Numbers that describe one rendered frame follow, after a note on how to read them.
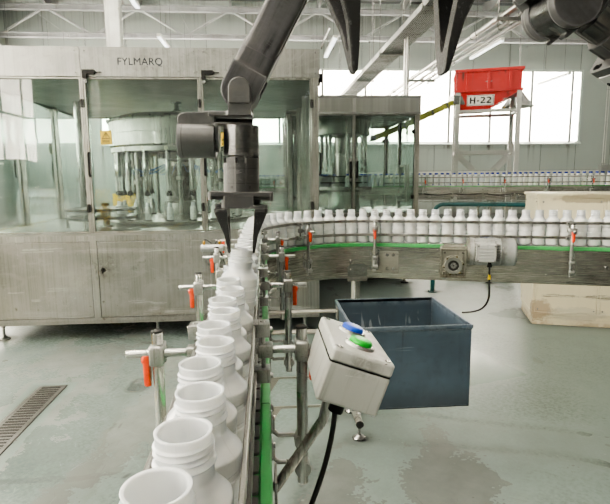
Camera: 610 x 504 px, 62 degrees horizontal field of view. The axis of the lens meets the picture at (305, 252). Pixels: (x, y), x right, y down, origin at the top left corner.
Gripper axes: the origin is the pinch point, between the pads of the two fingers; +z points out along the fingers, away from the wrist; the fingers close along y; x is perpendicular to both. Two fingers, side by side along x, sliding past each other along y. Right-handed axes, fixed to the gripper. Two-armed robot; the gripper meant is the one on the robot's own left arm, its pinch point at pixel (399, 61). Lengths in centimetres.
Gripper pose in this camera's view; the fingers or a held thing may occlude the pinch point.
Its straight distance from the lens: 37.8
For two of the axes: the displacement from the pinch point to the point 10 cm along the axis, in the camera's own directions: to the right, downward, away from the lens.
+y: 10.0, -0.1, 0.8
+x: -0.8, -1.3, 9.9
